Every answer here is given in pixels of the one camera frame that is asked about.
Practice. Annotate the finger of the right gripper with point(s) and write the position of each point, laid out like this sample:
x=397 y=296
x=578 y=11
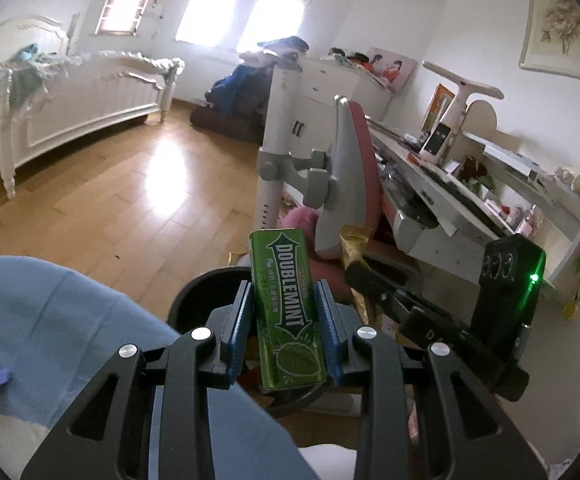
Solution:
x=379 y=285

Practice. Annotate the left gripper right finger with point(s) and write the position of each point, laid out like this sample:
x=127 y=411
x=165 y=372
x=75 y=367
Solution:
x=424 y=414

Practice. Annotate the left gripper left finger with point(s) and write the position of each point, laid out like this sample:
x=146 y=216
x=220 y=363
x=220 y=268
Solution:
x=105 y=432

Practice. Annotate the gold snack bar wrapper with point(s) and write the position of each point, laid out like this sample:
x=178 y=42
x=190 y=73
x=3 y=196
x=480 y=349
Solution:
x=353 y=240

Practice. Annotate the green Doublemint gum pack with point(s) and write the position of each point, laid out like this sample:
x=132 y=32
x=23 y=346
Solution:
x=289 y=342

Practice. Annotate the black trash bin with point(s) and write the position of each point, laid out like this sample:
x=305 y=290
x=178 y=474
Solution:
x=250 y=334

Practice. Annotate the white study desk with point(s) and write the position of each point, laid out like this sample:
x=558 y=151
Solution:
x=445 y=215

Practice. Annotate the blue tablecloth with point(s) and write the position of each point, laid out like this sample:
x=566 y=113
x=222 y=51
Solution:
x=57 y=329

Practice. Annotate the grey red desk chair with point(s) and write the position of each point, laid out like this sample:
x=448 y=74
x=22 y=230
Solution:
x=344 y=186

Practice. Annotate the pink plush toy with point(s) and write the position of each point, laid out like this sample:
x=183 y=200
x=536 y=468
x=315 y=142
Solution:
x=305 y=219

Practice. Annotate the white low cabinet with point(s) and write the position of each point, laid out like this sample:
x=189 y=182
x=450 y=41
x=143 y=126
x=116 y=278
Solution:
x=321 y=82

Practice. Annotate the white chair column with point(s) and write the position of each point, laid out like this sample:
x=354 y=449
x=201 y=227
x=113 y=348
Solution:
x=273 y=157

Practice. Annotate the framed family photo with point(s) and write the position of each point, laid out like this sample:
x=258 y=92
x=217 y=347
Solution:
x=392 y=69

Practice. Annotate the pile of clothes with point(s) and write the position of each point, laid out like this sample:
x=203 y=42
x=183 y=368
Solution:
x=236 y=106

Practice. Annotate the right window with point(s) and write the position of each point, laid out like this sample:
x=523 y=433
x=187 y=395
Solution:
x=271 y=20

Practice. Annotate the middle window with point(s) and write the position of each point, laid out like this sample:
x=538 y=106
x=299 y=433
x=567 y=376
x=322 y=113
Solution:
x=207 y=23

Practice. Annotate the white wooden bed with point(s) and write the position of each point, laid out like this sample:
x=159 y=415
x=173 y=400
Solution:
x=82 y=93

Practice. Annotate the green blanket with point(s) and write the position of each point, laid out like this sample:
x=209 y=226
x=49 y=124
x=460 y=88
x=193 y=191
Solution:
x=23 y=76

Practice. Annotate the flower wall picture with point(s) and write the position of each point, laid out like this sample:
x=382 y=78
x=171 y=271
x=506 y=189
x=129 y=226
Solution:
x=552 y=38

